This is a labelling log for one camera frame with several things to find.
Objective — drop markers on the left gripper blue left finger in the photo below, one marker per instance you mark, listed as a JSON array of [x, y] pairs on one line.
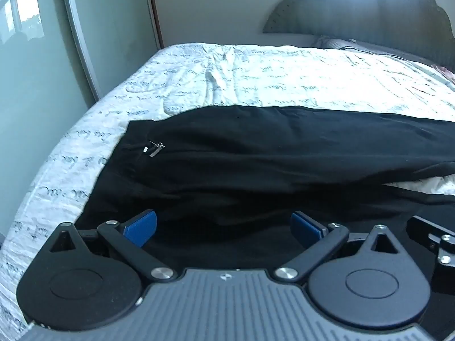
[[140, 228]]

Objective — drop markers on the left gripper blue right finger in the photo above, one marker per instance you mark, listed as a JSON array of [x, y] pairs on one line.
[[306, 230]]

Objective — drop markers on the black pants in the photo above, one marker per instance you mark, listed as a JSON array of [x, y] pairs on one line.
[[224, 181]]

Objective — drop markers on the white script-print bed cover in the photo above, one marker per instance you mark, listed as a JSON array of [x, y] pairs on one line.
[[189, 76]]

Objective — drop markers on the grey striped pillow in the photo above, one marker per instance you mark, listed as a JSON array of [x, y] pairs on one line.
[[325, 42]]

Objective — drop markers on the green glass wardrobe door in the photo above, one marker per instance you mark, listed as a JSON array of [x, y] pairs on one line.
[[58, 57]]

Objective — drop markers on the dark scalloped headboard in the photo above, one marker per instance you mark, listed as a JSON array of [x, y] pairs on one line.
[[419, 27]]

